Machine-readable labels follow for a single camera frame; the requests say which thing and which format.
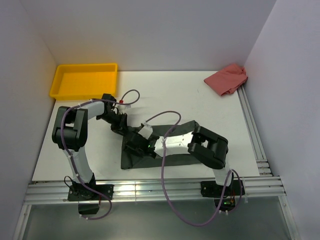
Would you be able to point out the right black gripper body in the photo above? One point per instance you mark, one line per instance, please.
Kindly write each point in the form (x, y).
(136, 152)

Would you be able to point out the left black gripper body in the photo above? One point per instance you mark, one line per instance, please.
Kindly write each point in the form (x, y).
(117, 121)

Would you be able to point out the dark green t-shirt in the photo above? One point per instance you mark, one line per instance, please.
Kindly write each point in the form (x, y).
(176, 147)

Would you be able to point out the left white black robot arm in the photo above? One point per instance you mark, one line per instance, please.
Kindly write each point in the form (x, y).
(70, 133)

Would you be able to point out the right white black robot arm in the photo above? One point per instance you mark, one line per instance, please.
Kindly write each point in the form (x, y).
(210, 149)

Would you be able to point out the yellow plastic tray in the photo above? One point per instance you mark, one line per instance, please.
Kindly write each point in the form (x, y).
(84, 81)

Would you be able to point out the folded pink t-shirt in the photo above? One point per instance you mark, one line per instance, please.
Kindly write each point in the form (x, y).
(227, 80)

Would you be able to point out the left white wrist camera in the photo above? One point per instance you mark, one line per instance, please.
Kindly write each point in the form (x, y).
(122, 107)

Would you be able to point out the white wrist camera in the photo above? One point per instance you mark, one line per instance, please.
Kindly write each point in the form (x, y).
(146, 130)
(122, 107)

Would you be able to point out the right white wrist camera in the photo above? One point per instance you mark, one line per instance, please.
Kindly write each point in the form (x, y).
(146, 130)

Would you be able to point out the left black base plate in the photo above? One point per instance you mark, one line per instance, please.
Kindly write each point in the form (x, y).
(80, 193)

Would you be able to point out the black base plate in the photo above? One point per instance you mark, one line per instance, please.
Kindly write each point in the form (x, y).
(80, 193)
(210, 189)

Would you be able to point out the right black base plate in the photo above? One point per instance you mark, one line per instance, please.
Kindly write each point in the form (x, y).
(210, 189)

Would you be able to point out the front aluminium rail frame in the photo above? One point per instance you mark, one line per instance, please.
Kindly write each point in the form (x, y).
(55, 192)

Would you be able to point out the right side aluminium rail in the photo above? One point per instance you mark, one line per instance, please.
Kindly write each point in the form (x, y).
(258, 150)

